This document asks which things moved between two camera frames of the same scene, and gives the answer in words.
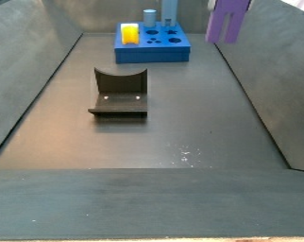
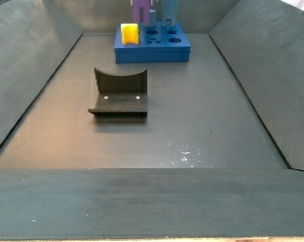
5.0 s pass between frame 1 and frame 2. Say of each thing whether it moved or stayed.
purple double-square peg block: moved
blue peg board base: stayed
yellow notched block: stayed
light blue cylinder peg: stayed
